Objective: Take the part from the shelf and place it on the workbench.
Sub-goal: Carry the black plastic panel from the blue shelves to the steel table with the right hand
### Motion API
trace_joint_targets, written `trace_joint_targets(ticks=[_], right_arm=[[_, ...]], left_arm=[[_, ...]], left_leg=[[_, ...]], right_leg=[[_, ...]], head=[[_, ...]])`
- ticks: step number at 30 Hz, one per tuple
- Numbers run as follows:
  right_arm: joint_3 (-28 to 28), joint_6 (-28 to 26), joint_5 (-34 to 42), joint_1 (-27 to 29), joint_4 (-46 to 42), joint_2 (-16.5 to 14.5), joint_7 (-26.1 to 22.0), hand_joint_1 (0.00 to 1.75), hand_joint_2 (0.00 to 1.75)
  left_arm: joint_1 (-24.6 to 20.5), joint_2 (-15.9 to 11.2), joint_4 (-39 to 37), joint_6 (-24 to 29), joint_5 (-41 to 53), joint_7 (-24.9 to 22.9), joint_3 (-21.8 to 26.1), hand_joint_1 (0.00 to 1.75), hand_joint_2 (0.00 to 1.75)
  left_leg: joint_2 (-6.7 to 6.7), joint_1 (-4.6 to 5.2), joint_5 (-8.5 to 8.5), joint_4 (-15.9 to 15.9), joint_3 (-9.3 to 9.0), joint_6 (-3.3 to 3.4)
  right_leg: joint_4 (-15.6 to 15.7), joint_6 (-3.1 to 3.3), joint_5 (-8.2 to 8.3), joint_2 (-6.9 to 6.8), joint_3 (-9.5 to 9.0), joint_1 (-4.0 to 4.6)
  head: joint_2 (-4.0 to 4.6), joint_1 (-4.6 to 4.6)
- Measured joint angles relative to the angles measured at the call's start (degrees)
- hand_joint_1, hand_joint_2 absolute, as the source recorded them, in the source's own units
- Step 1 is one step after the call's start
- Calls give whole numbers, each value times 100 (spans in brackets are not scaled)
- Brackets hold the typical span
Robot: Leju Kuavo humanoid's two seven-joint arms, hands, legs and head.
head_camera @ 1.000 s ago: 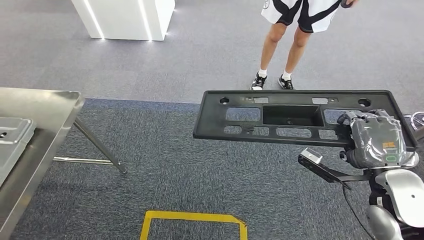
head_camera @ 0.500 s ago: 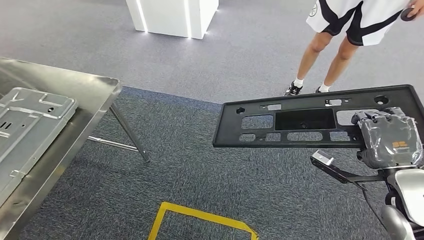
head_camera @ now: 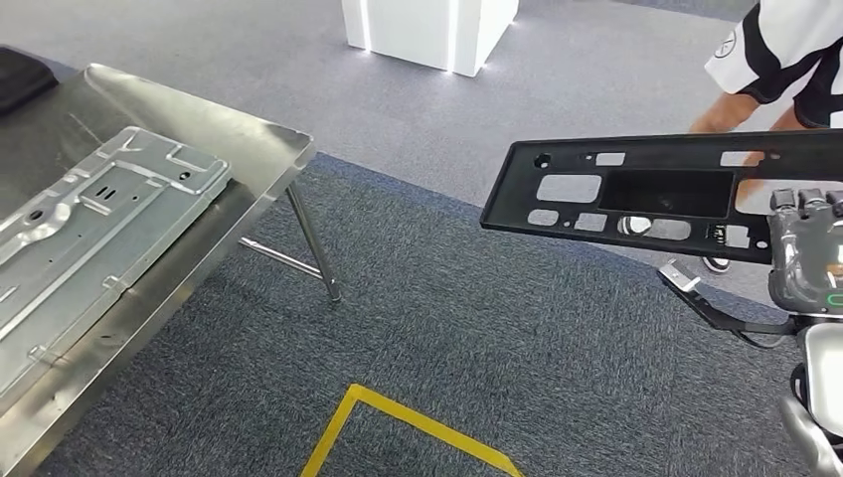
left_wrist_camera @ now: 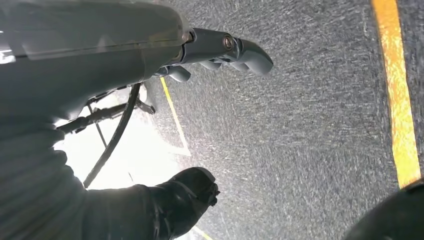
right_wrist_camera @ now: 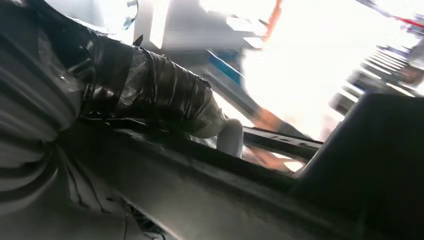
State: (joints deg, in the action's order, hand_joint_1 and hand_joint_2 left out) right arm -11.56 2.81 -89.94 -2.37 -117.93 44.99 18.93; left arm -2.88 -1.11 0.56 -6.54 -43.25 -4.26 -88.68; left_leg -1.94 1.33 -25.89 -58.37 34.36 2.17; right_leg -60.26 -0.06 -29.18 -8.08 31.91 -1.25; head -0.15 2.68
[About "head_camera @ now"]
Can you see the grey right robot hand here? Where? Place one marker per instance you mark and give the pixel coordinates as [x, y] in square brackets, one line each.
[807, 263]

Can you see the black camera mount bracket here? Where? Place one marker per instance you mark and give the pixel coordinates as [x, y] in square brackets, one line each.
[724, 319]

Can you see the stainless steel workbench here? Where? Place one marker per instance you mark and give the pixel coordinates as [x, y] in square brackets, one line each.
[263, 151]

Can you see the black fabric item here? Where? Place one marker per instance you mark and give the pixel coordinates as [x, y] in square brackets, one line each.
[23, 79]

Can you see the stamped sheet metal panel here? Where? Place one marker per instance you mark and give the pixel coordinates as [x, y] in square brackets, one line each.
[99, 230]

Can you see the person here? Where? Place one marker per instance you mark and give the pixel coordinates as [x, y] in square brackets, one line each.
[777, 39]

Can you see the black white sneaker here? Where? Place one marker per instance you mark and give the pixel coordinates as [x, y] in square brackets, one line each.
[716, 265]

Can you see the black plastic bracket part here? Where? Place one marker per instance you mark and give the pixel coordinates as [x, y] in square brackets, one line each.
[665, 194]

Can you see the white lit pedestal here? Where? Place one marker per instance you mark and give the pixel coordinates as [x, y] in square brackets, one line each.
[408, 33]

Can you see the yellow floor tape square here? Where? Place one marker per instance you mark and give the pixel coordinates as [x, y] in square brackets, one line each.
[408, 418]

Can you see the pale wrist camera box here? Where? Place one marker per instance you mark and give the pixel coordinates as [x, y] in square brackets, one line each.
[679, 275]

